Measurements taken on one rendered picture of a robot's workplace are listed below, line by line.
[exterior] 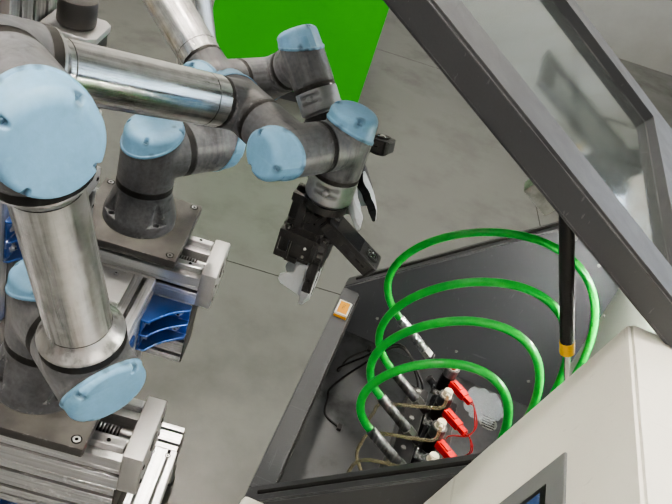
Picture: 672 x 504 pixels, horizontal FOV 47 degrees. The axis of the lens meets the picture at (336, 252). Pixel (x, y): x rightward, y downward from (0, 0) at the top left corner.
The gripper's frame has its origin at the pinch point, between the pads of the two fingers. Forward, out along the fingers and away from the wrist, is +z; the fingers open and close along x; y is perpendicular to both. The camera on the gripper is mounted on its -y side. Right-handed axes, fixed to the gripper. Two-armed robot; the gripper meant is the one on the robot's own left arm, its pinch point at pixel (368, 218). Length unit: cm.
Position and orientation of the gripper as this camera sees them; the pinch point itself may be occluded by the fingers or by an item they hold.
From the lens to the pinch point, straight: 138.8
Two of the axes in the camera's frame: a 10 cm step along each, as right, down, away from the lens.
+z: 3.1, 9.4, 1.1
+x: -3.8, 2.3, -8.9
